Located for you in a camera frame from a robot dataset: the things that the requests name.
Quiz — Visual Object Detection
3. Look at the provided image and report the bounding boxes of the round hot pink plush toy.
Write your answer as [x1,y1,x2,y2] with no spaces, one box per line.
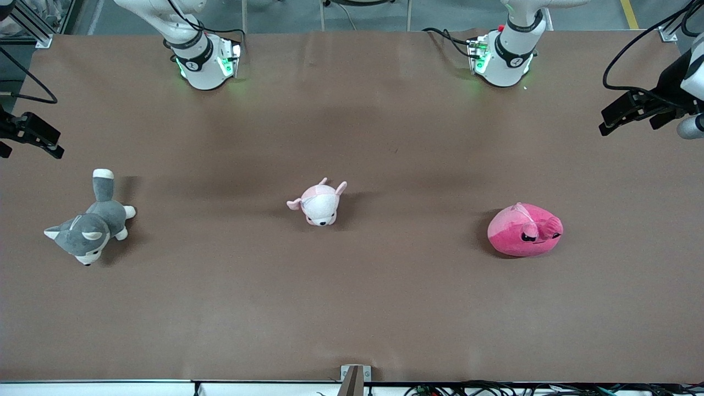
[487,202,564,257]

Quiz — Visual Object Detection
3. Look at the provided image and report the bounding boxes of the grey white husky plush toy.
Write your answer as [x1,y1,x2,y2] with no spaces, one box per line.
[44,169,137,266]

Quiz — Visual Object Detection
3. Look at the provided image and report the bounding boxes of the small pale pink plush toy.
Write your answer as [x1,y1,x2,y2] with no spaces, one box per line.
[287,177,348,227]

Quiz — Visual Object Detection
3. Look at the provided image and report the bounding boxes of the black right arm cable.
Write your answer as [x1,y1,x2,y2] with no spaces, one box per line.
[0,47,58,105]

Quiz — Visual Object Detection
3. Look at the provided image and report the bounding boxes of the aluminium frame post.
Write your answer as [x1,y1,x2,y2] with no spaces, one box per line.
[0,0,53,49]
[659,0,704,42]

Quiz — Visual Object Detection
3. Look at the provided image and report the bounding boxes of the black cable bundle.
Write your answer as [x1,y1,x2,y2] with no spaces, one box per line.
[404,381,704,396]

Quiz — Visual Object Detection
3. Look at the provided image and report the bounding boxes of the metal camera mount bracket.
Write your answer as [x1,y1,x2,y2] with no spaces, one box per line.
[340,365,372,396]

